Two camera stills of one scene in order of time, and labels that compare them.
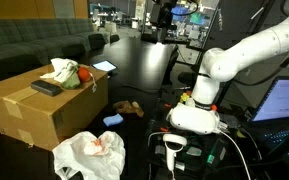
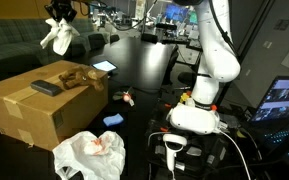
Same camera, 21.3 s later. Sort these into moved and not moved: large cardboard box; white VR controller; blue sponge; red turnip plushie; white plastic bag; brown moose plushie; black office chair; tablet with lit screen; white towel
Moved: red turnip plushie; brown moose plushie; white towel
Not moved: large cardboard box; white VR controller; white plastic bag; black office chair; tablet with lit screen; blue sponge
